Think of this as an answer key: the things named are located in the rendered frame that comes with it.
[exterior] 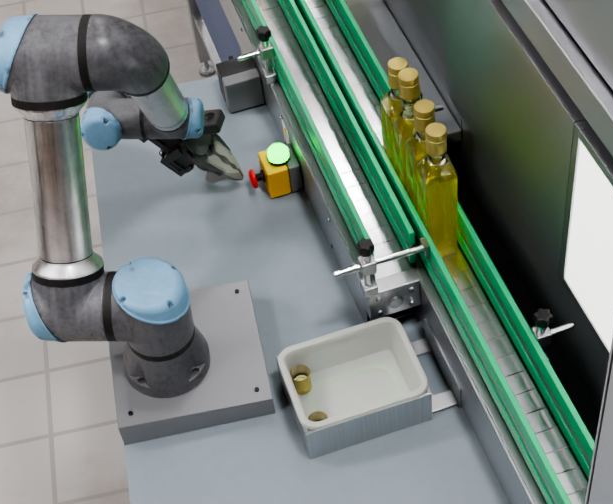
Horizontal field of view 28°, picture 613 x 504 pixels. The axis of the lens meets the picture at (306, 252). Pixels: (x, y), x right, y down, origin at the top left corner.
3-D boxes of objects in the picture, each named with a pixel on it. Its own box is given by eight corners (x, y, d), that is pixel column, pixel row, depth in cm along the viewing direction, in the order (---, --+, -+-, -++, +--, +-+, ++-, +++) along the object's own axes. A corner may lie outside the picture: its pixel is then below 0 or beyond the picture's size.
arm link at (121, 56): (161, 1, 179) (206, 93, 227) (87, 2, 179) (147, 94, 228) (159, 77, 177) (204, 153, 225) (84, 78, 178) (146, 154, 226)
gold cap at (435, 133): (450, 153, 196) (450, 133, 193) (429, 159, 196) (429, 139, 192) (442, 139, 198) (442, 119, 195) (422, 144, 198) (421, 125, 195)
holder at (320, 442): (462, 409, 207) (462, 383, 202) (309, 459, 204) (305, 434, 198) (425, 334, 218) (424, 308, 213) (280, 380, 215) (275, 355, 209)
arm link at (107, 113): (136, 117, 216) (145, 85, 225) (74, 117, 217) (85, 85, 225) (141, 153, 221) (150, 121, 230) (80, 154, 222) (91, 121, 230)
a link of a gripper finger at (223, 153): (232, 177, 247) (197, 151, 244) (250, 164, 243) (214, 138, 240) (229, 188, 245) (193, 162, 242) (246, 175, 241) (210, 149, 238)
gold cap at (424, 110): (438, 129, 200) (438, 110, 196) (417, 135, 199) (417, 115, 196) (431, 115, 202) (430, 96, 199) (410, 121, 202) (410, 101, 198)
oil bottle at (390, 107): (422, 185, 225) (420, 99, 209) (393, 193, 224) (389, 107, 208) (411, 165, 228) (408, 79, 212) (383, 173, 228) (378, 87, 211)
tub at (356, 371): (433, 418, 206) (433, 389, 200) (308, 459, 203) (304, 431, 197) (397, 341, 217) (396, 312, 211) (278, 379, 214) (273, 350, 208)
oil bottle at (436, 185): (458, 251, 213) (459, 166, 197) (428, 260, 213) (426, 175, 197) (446, 229, 217) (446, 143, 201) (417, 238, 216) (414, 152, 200)
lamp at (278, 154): (293, 162, 239) (291, 151, 237) (271, 169, 239) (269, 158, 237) (286, 147, 242) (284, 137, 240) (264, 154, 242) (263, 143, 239)
